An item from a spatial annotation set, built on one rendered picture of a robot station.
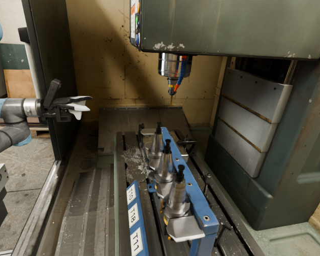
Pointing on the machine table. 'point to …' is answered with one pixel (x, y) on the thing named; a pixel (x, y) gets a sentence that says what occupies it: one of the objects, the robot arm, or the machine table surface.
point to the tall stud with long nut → (206, 182)
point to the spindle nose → (172, 65)
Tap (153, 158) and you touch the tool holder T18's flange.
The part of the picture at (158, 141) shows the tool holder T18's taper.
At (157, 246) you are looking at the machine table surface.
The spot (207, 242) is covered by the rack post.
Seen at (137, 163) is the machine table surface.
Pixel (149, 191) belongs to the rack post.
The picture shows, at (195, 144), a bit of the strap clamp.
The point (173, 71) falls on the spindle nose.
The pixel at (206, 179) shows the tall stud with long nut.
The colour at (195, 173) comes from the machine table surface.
